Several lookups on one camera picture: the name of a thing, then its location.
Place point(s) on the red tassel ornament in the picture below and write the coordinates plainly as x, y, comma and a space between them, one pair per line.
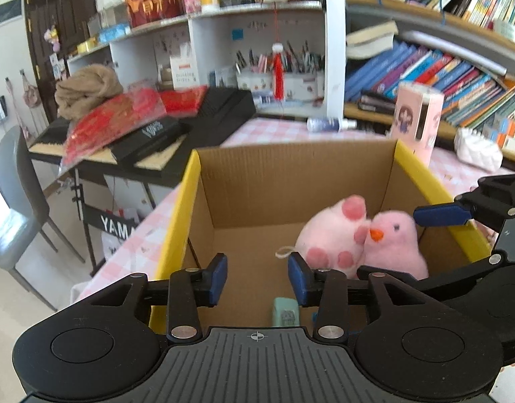
278, 71

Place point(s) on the white quilted clutch bag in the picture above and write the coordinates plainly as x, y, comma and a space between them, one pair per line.
478, 151

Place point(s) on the white red carton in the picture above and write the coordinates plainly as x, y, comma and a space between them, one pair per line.
184, 73

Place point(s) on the pink plush bird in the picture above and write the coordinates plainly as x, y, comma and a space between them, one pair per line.
396, 243

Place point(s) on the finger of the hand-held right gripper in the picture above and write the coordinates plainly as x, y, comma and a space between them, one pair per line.
442, 215
463, 270

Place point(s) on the orange blue carton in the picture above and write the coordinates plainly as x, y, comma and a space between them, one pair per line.
507, 134

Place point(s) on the red plastic bag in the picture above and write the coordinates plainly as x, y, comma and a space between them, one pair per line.
110, 126

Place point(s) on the red packet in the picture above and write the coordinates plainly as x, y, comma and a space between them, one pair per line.
184, 100

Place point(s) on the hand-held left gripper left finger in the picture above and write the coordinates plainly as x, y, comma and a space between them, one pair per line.
216, 279

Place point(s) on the row of leaning books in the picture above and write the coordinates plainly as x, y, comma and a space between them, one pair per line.
450, 79

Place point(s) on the white pen holders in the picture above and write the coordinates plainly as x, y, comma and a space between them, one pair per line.
299, 84

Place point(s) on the brown knitted cloth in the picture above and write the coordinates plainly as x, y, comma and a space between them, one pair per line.
87, 90

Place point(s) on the white shelf unit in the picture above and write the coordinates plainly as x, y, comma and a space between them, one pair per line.
333, 50

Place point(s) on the dark brown door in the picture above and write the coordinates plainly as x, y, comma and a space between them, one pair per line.
56, 16

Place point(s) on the yellow cardboard box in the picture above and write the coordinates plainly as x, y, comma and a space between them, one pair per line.
257, 184

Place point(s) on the black electronic keyboard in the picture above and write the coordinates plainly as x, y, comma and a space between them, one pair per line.
215, 109

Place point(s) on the pink plush paw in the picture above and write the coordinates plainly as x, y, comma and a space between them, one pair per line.
329, 235

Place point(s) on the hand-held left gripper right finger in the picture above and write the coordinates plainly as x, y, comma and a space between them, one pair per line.
298, 279

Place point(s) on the grey chair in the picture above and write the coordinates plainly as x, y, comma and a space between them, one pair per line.
18, 218

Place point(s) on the blue spray bottle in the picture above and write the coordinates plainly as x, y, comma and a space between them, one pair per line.
329, 124

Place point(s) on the small green gadget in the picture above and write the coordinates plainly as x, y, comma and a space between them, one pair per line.
284, 312

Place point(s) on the wooden bookshelf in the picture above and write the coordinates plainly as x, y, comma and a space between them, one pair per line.
450, 21

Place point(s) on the black keyboard stand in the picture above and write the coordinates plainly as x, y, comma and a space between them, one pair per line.
115, 222

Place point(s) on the pink humidifier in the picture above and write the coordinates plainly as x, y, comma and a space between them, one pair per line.
412, 121

